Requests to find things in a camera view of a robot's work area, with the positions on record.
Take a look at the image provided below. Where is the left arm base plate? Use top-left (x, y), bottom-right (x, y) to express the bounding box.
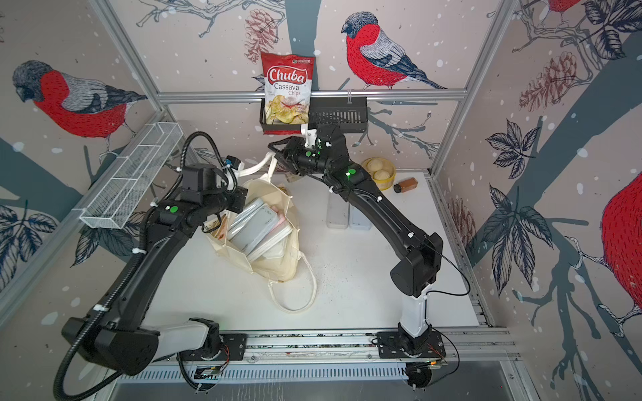
top-left (180, 333), bottom-right (247, 362)

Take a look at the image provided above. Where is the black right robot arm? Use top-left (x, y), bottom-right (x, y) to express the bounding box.
top-left (269, 125), bottom-right (443, 358)

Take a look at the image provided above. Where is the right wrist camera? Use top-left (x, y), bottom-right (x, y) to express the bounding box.
top-left (300, 124), bottom-right (317, 150)

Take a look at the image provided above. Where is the light blue pencil case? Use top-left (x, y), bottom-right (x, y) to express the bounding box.
top-left (349, 204), bottom-right (372, 231)

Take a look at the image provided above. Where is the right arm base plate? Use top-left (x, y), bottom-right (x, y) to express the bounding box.
top-left (371, 327), bottom-right (446, 359)

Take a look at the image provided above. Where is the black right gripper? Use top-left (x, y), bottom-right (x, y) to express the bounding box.
top-left (268, 137), bottom-right (334, 179)

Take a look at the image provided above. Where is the beige bun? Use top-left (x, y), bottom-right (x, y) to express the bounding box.
top-left (366, 158), bottom-right (385, 174)
top-left (374, 170), bottom-right (391, 180)

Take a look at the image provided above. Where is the white pencil case in bag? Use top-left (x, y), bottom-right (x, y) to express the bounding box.
top-left (227, 198), bottom-right (293, 262)

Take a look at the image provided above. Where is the red Chuba cassava chips bag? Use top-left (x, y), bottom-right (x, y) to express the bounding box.
top-left (260, 53), bottom-right (315, 135)

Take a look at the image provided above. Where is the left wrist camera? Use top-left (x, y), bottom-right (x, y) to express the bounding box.
top-left (224, 155), bottom-right (244, 170)

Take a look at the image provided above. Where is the small brown bottle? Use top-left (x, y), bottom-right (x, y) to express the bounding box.
top-left (393, 177), bottom-right (418, 194)

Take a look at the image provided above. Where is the black wire wall basket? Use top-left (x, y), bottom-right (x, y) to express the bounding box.
top-left (259, 97), bottom-right (369, 135)

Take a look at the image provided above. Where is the white wire mesh tray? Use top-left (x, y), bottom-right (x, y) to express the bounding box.
top-left (80, 122), bottom-right (183, 229)

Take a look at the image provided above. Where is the cream canvas tote bag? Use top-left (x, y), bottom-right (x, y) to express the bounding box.
top-left (204, 151), bottom-right (318, 313)

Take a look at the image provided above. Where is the white pencil case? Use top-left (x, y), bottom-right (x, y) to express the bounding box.
top-left (227, 198), bottom-right (293, 262)
top-left (325, 193), bottom-right (349, 230)

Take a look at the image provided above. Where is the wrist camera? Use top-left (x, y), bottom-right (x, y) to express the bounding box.
top-left (300, 124), bottom-right (317, 150)
top-left (224, 155), bottom-right (244, 170)

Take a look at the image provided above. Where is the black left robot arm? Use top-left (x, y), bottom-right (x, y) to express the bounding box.
top-left (53, 131), bottom-right (247, 400)

